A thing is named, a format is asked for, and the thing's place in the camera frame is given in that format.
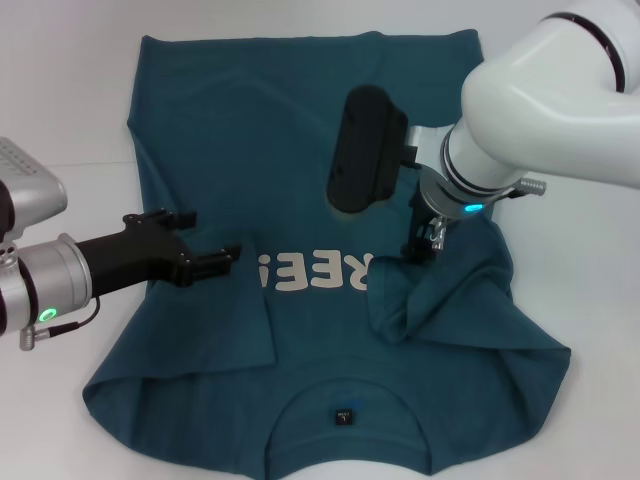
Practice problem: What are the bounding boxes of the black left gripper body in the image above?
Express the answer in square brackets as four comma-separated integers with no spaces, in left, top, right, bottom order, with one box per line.
[74,213,192,291]

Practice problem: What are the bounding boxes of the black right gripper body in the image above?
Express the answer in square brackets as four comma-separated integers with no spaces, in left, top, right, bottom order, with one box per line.
[406,192,442,252]

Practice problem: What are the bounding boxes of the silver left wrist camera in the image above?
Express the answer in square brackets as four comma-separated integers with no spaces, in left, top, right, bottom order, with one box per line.
[0,137,69,247]

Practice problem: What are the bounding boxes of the black cable with silver plug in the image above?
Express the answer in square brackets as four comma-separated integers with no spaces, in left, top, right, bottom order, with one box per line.
[18,295,104,352]

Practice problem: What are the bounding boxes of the teal t-shirt with white print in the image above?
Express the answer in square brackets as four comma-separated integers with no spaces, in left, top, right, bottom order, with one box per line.
[79,30,573,480]

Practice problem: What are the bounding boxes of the grey cable with silver plug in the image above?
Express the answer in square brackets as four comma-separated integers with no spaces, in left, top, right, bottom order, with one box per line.
[508,178,548,200]

